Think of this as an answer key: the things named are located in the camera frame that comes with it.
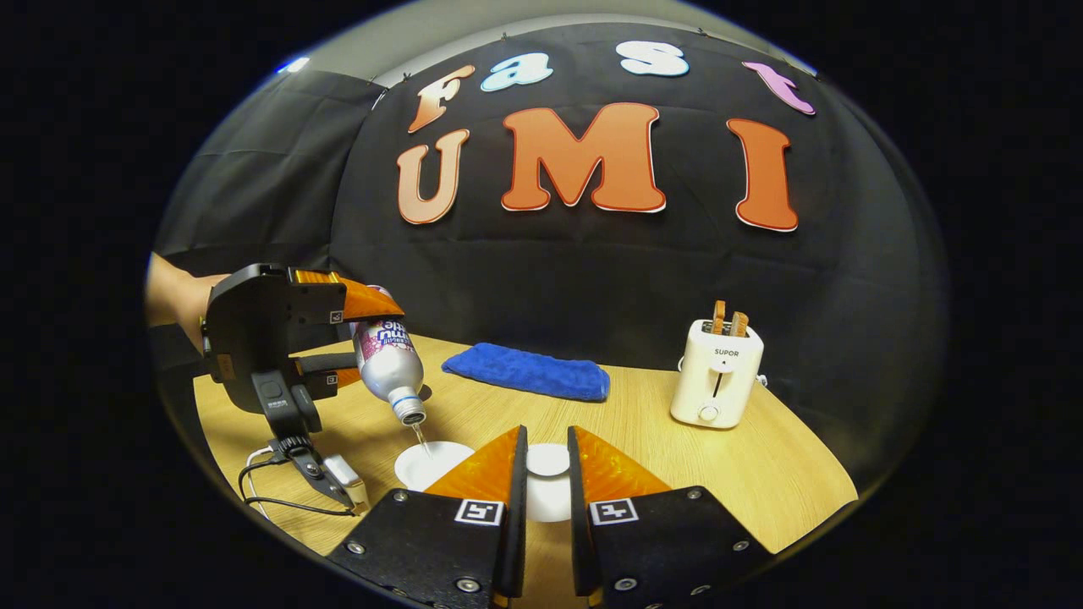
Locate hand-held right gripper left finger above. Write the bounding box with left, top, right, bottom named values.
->
left=326, top=423, right=530, bottom=609

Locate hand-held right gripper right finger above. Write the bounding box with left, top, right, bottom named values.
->
left=567, top=423, right=775, bottom=609

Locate silver water bottle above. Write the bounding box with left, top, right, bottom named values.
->
left=351, top=286, right=428, bottom=426

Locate white teacup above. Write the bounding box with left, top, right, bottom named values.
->
left=394, top=441, right=476, bottom=493

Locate blue towel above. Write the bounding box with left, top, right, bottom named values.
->
left=441, top=342, right=611, bottom=403

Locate plain dark backdrop cloth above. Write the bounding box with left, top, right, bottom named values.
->
left=152, top=68, right=390, bottom=280

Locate white toaster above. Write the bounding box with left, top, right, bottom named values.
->
left=670, top=318, right=766, bottom=430

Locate black backdrop cloth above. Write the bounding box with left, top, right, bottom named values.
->
left=330, top=21, right=948, bottom=491

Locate black cable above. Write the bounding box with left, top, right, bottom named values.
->
left=239, top=453, right=356, bottom=518

